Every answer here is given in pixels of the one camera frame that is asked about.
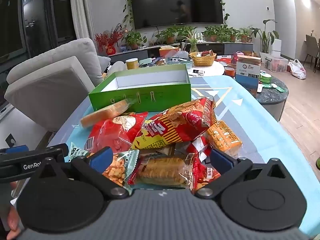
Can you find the grey dining chair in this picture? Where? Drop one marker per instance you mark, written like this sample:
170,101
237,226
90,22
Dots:
312,50

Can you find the white plastic bag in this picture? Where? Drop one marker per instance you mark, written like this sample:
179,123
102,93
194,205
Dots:
297,70

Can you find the orange mug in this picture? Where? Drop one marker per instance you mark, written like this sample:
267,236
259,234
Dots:
230,73

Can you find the pink box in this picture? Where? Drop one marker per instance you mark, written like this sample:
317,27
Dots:
241,56

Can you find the brown snack packet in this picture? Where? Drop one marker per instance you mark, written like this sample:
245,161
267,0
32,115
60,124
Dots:
165,151

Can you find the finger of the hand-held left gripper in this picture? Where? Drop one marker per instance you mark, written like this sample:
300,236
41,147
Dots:
16,149
50,151

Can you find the yellow canister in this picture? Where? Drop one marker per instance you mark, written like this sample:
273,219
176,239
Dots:
132,64

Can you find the person's left hand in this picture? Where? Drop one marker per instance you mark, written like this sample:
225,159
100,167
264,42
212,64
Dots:
11,220

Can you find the white round table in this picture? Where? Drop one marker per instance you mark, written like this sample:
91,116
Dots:
212,70

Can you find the red peanut snack packet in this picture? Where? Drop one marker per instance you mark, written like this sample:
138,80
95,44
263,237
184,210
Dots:
207,176

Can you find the white curtain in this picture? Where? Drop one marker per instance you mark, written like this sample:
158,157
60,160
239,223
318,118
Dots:
80,10

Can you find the orange wafer packet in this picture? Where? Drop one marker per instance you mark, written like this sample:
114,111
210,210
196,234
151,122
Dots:
105,113

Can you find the green potted plant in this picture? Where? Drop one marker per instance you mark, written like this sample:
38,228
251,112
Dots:
243,35
213,33
133,40
170,35

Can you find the red yellow striped snack bag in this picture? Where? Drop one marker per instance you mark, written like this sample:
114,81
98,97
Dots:
180,122

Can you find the orange cracker packet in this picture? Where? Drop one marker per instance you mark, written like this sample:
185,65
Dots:
223,136

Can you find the yellow wicker basket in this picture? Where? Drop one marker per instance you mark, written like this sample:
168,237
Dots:
202,60

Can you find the round dark side table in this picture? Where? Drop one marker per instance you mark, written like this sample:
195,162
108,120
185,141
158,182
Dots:
272,97

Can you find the small red white-label packet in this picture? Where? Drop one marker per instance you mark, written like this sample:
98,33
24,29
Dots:
200,146

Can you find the black television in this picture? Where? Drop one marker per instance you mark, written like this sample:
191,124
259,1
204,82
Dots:
175,2

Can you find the green cardboard box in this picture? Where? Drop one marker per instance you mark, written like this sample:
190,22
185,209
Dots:
140,97

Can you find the plant in glass vase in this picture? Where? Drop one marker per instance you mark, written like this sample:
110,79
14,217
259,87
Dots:
192,41

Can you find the large leaf potted plant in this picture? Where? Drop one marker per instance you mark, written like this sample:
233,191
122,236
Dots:
266,38

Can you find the hanging vine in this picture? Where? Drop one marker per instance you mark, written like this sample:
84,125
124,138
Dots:
222,2
128,2

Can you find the clear biscuit packet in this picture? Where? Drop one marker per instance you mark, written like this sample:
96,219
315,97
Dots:
162,170

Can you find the white cardboard box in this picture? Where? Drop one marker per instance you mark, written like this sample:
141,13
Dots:
248,67

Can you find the grey sofa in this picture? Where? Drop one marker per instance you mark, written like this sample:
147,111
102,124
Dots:
50,80

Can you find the orange box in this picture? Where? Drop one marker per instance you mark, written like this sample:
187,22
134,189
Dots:
168,52

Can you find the clear storage box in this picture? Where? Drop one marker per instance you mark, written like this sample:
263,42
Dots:
276,64

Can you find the grey television cabinet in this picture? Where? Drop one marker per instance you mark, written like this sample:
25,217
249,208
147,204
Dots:
140,53

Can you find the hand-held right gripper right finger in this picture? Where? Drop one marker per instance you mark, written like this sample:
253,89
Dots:
220,158

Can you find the red flower plant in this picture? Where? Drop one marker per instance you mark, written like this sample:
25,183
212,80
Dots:
110,38

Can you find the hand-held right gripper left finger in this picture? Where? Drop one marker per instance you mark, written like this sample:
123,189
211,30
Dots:
101,158

